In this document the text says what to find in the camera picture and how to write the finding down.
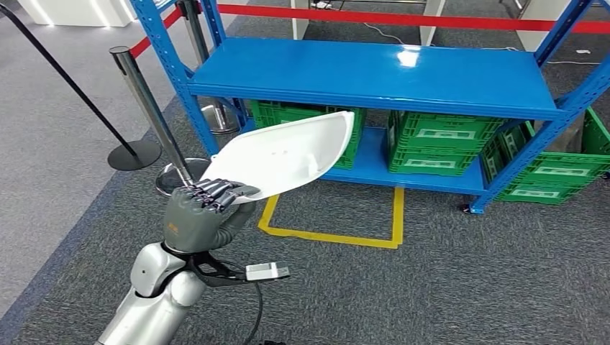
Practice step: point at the black camera bracket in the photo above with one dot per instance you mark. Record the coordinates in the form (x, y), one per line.
(214, 276)

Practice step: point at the thin black stanchion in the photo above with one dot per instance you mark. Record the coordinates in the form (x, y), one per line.
(136, 154)

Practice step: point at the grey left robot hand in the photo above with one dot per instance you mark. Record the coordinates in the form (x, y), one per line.
(195, 224)

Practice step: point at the white lit plinth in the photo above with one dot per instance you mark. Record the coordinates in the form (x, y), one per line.
(71, 12)

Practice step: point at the green plastic crate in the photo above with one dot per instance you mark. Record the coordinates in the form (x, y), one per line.
(405, 128)
(572, 193)
(548, 159)
(350, 159)
(395, 164)
(271, 114)

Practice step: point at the blue steel shelf rack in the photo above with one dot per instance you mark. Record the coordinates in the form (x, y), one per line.
(381, 76)

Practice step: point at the white plastic shell part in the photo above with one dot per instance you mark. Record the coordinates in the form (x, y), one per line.
(286, 152)

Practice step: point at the white table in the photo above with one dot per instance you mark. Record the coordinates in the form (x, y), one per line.
(300, 24)

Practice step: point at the short red barrier belt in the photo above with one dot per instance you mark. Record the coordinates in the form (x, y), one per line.
(157, 33)

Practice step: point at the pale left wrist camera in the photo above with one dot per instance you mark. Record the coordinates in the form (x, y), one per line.
(267, 271)

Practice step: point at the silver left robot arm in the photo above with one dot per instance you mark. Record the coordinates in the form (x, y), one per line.
(152, 285)

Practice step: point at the white furniture panel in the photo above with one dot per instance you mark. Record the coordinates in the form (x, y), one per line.
(533, 28)

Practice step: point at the chrome stanchion post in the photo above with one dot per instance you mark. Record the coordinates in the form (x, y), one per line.
(193, 24)

